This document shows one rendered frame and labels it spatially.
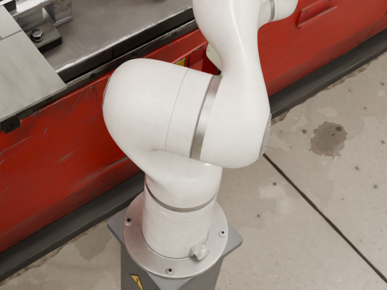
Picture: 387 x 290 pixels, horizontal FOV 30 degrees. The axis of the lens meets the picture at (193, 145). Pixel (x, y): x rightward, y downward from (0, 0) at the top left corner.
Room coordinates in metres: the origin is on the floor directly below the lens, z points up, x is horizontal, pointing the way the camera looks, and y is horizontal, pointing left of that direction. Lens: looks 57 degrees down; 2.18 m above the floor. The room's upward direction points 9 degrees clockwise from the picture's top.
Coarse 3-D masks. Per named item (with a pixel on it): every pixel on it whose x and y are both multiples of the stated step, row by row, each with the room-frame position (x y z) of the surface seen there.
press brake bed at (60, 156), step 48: (336, 0) 1.68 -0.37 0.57; (384, 0) 1.87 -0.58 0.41; (144, 48) 1.16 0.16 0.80; (192, 48) 1.27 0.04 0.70; (288, 48) 1.56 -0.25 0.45; (336, 48) 1.78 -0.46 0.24; (384, 48) 2.00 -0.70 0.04; (96, 96) 1.06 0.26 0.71; (288, 96) 1.68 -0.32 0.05; (0, 144) 0.88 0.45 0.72; (48, 144) 0.96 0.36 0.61; (96, 144) 1.06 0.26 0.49; (0, 192) 0.86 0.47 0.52; (48, 192) 0.95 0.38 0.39; (96, 192) 1.09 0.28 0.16; (0, 240) 0.84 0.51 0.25; (48, 240) 0.96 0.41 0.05
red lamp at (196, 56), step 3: (201, 48) 1.17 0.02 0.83; (198, 51) 1.16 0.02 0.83; (201, 51) 1.17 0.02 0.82; (192, 54) 1.15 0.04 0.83; (195, 54) 1.15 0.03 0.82; (198, 54) 1.16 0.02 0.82; (201, 54) 1.17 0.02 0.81; (189, 57) 1.14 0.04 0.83; (192, 57) 1.15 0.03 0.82; (195, 57) 1.15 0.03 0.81; (198, 57) 1.16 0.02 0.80; (201, 57) 1.17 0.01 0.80; (189, 60) 1.14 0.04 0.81; (192, 60) 1.15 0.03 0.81; (195, 60) 1.16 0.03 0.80; (198, 60) 1.16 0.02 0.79; (189, 63) 1.14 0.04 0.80; (192, 63) 1.15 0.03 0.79
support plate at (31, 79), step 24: (0, 24) 1.00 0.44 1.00; (0, 48) 0.94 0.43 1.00; (24, 48) 0.95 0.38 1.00; (0, 72) 0.88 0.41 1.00; (24, 72) 0.88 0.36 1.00; (48, 72) 0.89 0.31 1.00; (0, 96) 0.82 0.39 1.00; (24, 96) 0.83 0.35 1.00; (48, 96) 0.84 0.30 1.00; (0, 120) 0.76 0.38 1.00
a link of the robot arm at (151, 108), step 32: (128, 64) 0.61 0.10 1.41; (160, 64) 0.62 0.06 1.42; (128, 96) 0.56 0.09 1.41; (160, 96) 0.57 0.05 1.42; (192, 96) 0.57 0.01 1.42; (128, 128) 0.54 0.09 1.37; (160, 128) 0.54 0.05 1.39; (192, 128) 0.54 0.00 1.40; (160, 160) 0.55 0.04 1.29; (192, 160) 0.57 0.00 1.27; (160, 192) 0.53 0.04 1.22; (192, 192) 0.53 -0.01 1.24
